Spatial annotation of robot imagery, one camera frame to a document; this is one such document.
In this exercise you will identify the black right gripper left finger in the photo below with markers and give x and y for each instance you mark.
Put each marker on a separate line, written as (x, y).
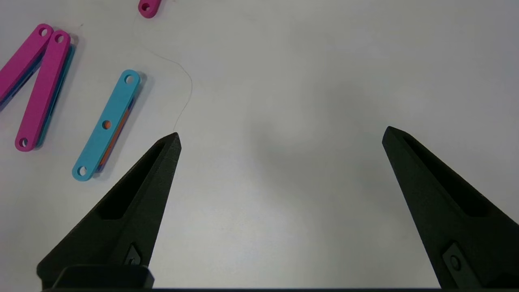
(134, 202)

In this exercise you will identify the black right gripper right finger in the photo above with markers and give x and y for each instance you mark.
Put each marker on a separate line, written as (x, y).
(454, 211)

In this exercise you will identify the blue bar with orange underside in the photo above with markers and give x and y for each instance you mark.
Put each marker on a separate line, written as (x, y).
(119, 99)

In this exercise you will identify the long pink bar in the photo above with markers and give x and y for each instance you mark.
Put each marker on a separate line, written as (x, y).
(24, 56)
(42, 89)

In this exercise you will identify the thin dark pink bar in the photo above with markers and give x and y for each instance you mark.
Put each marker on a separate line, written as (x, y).
(154, 8)

